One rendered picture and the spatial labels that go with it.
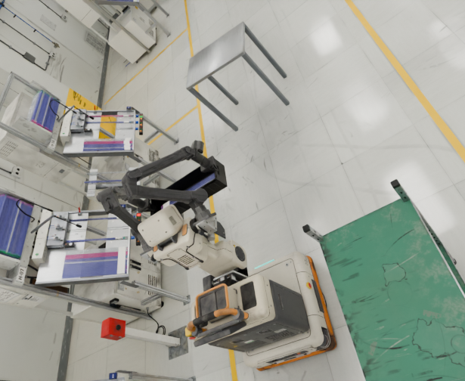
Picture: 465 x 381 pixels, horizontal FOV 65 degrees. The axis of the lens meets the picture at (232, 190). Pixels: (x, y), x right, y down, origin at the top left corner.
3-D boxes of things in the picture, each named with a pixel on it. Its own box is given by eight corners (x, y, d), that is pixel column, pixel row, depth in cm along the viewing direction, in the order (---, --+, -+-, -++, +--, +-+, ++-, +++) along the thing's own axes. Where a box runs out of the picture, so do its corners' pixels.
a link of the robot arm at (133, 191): (120, 201, 182) (125, 194, 174) (120, 176, 187) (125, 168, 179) (200, 208, 205) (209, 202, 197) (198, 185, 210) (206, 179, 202)
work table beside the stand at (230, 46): (289, 104, 373) (243, 51, 320) (235, 131, 410) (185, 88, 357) (286, 74, 397) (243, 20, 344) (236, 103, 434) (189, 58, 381)
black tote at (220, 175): (162, 224, 248) (150, 218, 240) (162, 204, 258) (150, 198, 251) (227, 186, 223) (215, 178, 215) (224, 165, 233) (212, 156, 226)
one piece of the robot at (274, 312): (321, 336, 233) (244, 308, 178) (253, 357, 257) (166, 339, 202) (308, 286, 254) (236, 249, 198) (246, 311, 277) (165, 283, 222)
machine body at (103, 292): (164, 246, 402) (118, 226, 361) (165, 308, 358) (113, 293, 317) (125, 269, 429) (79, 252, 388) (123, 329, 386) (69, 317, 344)
